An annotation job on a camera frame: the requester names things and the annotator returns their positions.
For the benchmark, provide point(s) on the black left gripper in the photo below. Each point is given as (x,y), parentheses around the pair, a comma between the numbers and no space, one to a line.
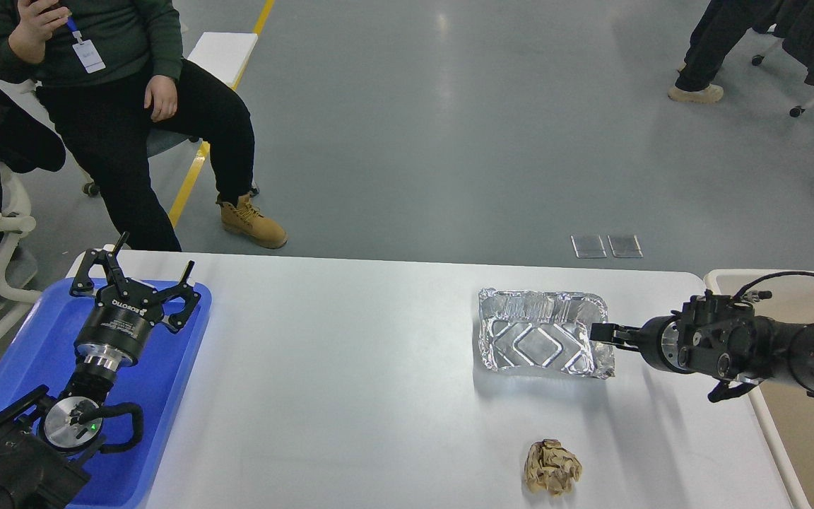
(119,323)

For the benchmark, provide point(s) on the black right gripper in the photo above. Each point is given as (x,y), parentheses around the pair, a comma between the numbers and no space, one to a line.
(656,341)

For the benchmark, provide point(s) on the aluminium foil tray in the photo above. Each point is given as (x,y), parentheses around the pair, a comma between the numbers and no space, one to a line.
(535,333)

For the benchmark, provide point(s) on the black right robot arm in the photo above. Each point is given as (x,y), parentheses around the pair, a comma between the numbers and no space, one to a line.
(721,336)

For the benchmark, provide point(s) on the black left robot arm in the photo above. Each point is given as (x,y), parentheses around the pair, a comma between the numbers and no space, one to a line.
(91,384)

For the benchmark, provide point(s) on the right floor plate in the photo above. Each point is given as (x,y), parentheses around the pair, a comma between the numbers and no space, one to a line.
(625,246)

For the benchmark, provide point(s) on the floor plate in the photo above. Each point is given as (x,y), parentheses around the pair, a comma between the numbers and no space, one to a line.
(588,247)
(625,246)

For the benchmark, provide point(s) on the blue plastic tray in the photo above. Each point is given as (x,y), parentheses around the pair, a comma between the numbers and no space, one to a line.
(43,354)

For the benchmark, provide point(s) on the left floor plate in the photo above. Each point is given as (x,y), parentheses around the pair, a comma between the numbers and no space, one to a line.
(588,247)

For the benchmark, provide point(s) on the crumpled brown paper ball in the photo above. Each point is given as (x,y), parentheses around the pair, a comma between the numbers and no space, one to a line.
(552,468)

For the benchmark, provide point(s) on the white office chair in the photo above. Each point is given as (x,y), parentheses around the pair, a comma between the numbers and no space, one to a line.
(159,140)

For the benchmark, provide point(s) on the beige plastic bin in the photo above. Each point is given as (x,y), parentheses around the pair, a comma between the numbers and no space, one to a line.
(791,410)

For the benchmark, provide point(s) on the seated person green sweater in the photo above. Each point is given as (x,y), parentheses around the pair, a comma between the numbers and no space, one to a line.
(108,72)

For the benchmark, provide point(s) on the white side table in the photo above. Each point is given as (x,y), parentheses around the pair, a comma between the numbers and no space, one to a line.
(225,55)

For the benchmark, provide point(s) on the standing person dark trousers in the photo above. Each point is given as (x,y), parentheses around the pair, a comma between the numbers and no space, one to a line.
(722,25)

